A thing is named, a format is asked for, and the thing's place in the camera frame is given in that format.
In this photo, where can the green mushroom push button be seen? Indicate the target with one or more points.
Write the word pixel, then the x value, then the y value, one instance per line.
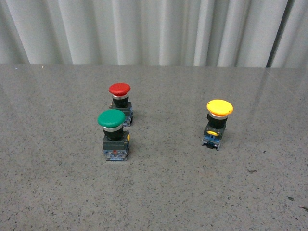
pixel 116 140

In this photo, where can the grey pleated curtain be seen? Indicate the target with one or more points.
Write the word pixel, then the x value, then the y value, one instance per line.
pixel 241 33

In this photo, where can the red mushroom push button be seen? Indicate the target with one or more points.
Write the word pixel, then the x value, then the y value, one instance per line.
pixel 121 101

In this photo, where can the yellow mushroom push button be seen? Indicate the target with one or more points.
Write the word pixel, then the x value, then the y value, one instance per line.
pixel 218 112

